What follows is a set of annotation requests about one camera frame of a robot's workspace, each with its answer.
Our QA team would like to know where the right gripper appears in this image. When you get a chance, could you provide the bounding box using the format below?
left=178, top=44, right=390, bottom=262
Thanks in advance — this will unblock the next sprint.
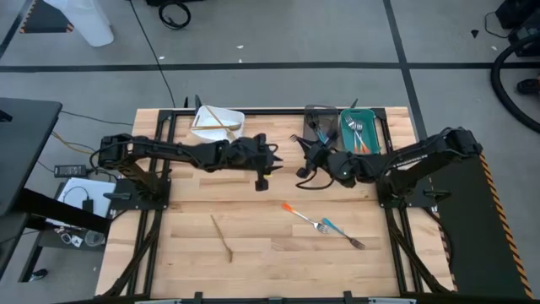
left=298, top=138, right=338, bottom=170

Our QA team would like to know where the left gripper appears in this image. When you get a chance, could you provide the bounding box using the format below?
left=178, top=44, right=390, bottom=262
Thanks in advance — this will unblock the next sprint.
left=229, top=133, right=284, bottom=174

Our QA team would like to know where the orange-handled silver fork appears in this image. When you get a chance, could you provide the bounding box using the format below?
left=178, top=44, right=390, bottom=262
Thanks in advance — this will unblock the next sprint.
left=281, top=202, right=331, bottom=235
left=344, top=114, right=365, bottom=155
left=354, top=121, right=372, bottom=155

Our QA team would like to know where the gold spoon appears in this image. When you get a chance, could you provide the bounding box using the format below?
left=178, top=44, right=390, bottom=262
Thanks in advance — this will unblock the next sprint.
left=192, top=122, right=243, bottom=132

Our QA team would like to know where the grey translucent plastic bin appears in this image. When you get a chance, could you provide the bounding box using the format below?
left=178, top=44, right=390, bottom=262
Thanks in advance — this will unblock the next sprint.
left=302, top=104, right=341, bottom=147

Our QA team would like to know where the teal plastic bin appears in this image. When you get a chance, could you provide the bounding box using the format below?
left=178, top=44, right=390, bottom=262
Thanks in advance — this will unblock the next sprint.
left=338, top=108, right=382, bottom=160

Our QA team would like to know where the white plastic bin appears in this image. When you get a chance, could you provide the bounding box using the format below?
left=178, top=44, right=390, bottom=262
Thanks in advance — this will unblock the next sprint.
left=190, top=105, right=246, bottom=149

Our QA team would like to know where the white paper sheet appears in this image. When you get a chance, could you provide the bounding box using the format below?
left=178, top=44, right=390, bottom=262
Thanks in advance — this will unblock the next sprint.
left=45, top=176, right=117, bottom=229

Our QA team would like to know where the large hazard-striped black mat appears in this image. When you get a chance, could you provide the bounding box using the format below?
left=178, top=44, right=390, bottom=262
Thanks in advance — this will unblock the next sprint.
left=429, top=148, right=535, bottom=300

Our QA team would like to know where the clear glass cup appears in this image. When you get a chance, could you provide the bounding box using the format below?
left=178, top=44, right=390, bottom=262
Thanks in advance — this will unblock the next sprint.
left=84, top=229, right=106, bottom=248

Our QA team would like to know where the black power brick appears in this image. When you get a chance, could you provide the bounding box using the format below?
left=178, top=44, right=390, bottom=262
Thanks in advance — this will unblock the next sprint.
left=53, top=164, right=89, bottom=179

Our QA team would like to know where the black and red tool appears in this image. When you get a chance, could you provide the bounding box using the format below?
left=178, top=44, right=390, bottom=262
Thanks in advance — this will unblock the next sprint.
left=516, top=77, right=540, bottom=96

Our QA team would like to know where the white rounded object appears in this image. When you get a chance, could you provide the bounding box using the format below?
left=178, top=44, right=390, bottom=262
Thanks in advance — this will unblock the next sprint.
left=43, top=0, right=116, bottom=48

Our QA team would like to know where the black equipment box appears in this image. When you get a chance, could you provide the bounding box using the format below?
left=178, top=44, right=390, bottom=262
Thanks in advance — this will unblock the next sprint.
left=494, top=0, right=540, bottom=58

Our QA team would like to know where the black desk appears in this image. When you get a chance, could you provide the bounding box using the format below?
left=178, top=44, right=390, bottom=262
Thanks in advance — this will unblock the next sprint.
left=0, top=97, right=111, bottom=271

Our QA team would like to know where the small hazard-striped black mat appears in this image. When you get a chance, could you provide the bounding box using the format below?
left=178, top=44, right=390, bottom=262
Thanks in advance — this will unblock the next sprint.
left=19, top=0, right=76, bottom=35

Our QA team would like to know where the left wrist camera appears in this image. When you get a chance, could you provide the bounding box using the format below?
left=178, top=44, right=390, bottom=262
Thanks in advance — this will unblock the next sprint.
left=254, top=168, right=271, bottom=193

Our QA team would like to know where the black right camera cable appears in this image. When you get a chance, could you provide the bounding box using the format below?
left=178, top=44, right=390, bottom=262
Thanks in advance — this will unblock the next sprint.
left=294, top=168, right=335, bottom=192

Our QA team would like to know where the black aluminium table frame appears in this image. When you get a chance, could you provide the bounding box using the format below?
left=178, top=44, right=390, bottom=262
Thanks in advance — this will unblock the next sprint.
left=94, top=106, right=456, bottom=304

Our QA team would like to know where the long black floor cable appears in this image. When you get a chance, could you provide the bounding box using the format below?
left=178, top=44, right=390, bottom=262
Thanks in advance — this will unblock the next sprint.
left=126, top=0, right=176, bottom=109

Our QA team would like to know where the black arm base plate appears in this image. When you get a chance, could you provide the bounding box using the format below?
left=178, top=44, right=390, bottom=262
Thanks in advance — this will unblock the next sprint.
left=376, top=181, right=451, bottom=209
left=103, top=178, right=170, bottom=211

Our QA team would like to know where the coiled black cable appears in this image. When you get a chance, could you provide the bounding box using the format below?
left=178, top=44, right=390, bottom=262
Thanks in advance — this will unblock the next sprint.
left=158, top=1, right=192, bottom=31

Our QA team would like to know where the black vacuum hose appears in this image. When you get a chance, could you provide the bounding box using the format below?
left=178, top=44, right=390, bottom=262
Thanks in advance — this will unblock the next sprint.
left=489, top=32, right=540, bottom=134

